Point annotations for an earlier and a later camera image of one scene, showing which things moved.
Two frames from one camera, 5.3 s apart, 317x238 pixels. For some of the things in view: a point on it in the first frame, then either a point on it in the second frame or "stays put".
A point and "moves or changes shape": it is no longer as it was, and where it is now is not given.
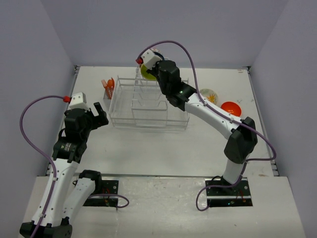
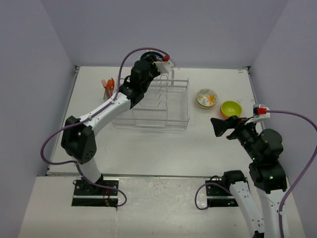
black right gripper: [153, 71] → [221, 125]
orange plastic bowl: [232, 108] moves or changes shape
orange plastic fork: [104, 84] stays put
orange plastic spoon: [110, 85] stays put
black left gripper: [99, 120] → [154, 67]
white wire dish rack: [140, 103] stays put
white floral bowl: [209, 96] stays put
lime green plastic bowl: [144, 73] moves or changes shape
